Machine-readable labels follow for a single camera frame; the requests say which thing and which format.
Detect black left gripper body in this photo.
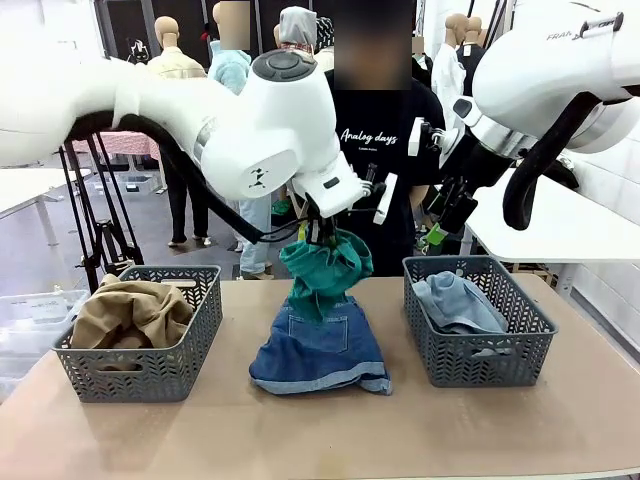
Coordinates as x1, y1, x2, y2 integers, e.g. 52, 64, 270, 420
302, 194, 342, 226

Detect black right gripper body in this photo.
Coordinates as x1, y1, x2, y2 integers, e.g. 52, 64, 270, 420
442, 134, 511, 196

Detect teal garment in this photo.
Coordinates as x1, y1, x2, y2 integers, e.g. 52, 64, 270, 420
278, 230, 375, 325

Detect light blue denim shorts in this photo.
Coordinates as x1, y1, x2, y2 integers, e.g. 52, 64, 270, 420
412, 270, 511, 357

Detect dark blue denim shorts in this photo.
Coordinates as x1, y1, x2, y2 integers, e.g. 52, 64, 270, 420
248, 295, 394, 397

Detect tan garment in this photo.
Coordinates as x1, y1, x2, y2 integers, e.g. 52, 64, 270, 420
69, 273, 195, 374

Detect person's left forearm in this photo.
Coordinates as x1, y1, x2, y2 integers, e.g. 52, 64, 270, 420
409, 184, 434, 236

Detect mannequin in white shirt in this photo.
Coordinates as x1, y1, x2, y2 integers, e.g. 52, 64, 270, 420
432, 12, 469, 141

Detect mannequin in black shirt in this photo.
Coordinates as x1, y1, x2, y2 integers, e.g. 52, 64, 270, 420
459, 14, 489, 96

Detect person in black T-shirt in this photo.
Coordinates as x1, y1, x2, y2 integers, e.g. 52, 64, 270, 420
324, 0, 451, 279

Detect small mannequin in black top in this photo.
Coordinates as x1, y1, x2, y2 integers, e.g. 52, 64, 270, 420
410, 34, 435, 91

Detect white table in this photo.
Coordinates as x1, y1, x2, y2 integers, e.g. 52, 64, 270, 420
462, 167, 640, 264
0, 167, 94, 249

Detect grey plastic lattice basket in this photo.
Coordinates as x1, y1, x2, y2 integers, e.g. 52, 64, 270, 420
52, 264, 224, 404
402, 255, 559, 389

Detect mannequin in light blue fleece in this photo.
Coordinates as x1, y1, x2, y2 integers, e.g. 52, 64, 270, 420
207, 0, 275, 281

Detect black tripod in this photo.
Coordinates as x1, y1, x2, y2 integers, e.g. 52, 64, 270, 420
57, 132, 146, 294

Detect pink patterned cloth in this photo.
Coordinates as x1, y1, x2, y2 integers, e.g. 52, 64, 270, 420
72, 130, 162, 162

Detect mannequin in cream jacket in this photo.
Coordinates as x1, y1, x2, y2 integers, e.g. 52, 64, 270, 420
144, 14, 211, 249

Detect clear plastic storage box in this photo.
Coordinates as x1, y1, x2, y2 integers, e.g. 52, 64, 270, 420
0, 288, 91, 396

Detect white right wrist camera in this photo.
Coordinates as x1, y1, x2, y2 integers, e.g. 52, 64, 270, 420
407, 117, 446, 157

